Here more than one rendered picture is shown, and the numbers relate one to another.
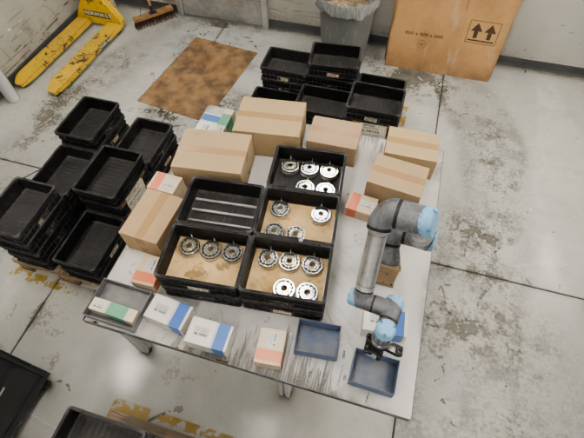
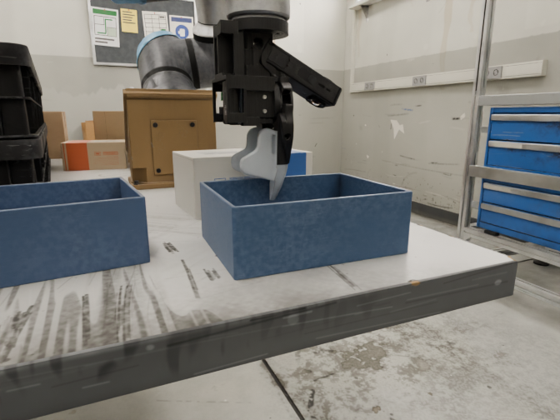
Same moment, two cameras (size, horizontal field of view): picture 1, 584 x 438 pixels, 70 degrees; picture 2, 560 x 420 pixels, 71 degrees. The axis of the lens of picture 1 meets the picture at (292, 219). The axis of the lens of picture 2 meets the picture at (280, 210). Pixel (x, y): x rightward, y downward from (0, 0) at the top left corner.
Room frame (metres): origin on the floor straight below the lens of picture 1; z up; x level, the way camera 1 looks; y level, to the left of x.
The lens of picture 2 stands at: (0.11, -0.04, 0.85)
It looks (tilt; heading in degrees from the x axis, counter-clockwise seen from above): 14 degrees down; 319
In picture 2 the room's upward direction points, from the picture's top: straight up
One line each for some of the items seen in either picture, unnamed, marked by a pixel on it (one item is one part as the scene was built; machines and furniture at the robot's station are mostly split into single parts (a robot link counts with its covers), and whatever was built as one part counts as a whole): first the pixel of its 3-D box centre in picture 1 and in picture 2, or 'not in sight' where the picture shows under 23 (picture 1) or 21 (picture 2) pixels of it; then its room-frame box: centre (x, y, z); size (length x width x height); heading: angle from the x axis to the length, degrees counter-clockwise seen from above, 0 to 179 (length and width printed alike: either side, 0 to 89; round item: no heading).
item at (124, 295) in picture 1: (119, 304); not in sight; (0.78, 0.86, 0.73); 0.27 x 0.20 x 0.05; 71
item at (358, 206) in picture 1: (361, 207); (97, 154); (1.32, -0.39, 0.74); 0.16 x 0.12 x 0.07; 67
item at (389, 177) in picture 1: (395, 183); (147, 135); (1.45, -0.60, 0.78); 0.30 x 0.22 x 0.16; 66
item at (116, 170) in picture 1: (120, 191); not in sight; (1.76, 1.19, 0.37); 0.40 x 0.30 x 0.45; 163
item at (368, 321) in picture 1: (383, 323); (242, 178); (0.65, -0.42, 0.74); 0.20 x 0.12 x 0.09; 77
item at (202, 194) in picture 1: (222, 209); not in sight; (1.24, 0.36, 0.87); 0.40 x 0.30 x 0.11; 79
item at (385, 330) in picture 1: (384, 331); not in sight; (0.51, -0.35, 1.05); 0.09 x 0.08 x 0.11; 154
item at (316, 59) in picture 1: (333, 78); not in sight; (2.90, -0.37, 0.37); 0.42 x 0.34 x 0.46; 73
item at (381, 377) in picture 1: (373, 372); (298, 215); (0.43, -0.35, 0.74); 0.20 x 0.15 x 0.07; 71
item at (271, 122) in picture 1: (270, 128); not in sight; (1.90, 0.12, 0.80); 0.40 x 0.30 x 0.20; 80
